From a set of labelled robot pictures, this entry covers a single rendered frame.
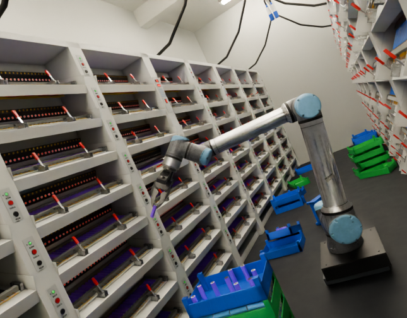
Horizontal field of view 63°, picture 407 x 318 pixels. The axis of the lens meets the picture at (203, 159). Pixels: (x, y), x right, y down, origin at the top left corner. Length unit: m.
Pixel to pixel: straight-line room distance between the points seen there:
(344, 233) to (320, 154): 0.38
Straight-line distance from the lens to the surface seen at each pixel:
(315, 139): 1.64
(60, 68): 2.00
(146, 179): 1.91
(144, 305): 1.74
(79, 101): 1.92
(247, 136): 1.76
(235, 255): 2.55
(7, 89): 1.57
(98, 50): 2.14
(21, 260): 1.33
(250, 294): 1.20
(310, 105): 1.62
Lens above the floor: 0.94
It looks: 2 degrees down
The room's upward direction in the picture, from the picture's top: 25 degrees counter-clockwise
